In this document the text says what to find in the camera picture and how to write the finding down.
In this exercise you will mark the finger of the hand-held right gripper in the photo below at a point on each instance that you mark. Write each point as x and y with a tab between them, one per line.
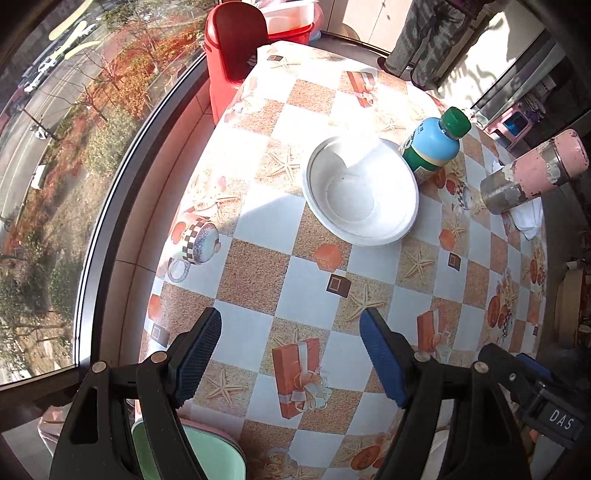
505	364

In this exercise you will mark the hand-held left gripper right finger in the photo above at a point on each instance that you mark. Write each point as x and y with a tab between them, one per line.
383	360

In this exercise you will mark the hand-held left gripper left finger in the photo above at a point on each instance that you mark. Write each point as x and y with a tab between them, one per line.
196	360

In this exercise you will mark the green square plate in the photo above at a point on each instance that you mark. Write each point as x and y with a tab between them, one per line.
203	457

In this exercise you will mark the large white bowl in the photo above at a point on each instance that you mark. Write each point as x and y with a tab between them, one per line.
441	443

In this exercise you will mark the white bowl with grey rim line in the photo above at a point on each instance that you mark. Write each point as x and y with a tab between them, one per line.
360	194

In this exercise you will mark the white crumpled cloth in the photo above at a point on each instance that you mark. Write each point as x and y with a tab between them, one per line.
528	218

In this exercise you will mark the worn pink thermos flask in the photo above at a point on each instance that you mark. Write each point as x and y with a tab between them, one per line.
535	170

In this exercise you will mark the green-capped plastic bottle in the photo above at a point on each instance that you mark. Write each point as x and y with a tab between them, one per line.
434	143

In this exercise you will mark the pink plastic stool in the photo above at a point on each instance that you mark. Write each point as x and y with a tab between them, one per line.
512	124

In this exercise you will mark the red plastic chair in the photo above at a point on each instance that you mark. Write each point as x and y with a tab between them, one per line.
231	50

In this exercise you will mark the person in grey trousers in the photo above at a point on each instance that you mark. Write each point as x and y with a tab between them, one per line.
425	37

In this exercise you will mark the red plastic basin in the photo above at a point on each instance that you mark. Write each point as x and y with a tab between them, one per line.
300	27

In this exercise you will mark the translucent plastic tub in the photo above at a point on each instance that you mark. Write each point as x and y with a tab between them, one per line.
286	13

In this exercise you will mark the dark window frame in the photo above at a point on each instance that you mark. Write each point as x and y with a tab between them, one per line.
115	194

